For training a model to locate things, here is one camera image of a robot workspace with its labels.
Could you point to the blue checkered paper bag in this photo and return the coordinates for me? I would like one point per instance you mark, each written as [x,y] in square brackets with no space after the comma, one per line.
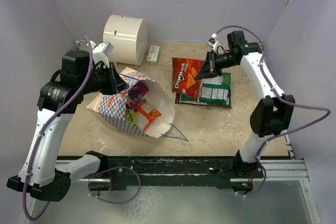
[113,108]

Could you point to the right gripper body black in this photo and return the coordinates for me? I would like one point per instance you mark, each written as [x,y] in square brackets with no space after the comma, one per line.
[218,62]

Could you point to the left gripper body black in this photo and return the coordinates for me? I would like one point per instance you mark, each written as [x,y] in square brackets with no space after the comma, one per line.
[107,81]

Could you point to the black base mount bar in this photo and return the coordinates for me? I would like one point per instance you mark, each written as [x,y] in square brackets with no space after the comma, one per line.
[221,172]

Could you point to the brown kettle chips bag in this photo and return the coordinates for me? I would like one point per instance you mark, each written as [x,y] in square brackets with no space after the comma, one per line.
[182,99]

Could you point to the white cylindrical container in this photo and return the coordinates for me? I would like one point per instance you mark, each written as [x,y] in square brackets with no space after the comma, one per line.
[128,36]

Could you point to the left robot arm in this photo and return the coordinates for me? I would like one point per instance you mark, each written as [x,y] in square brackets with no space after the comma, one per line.
[81,73]

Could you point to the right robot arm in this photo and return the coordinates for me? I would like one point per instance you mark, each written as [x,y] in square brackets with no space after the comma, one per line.
[273,112]

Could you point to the green snack bag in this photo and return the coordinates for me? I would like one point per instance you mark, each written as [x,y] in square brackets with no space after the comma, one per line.
[215,90]

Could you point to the purple snack bag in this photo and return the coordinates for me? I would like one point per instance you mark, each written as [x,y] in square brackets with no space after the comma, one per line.
[136,94]

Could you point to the red doritos bag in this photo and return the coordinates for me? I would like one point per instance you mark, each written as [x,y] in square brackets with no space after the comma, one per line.
[184,73]

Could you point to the small green white box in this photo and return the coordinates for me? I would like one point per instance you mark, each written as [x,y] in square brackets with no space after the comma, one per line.
[153,55]

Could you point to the aluminium frame rail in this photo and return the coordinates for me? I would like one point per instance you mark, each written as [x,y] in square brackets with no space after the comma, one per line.
[286,168]

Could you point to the orange white candy bag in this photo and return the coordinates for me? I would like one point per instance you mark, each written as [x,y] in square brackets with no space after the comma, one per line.
[145,119]

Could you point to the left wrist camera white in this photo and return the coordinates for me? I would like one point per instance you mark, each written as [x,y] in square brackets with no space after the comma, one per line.
[102,49]

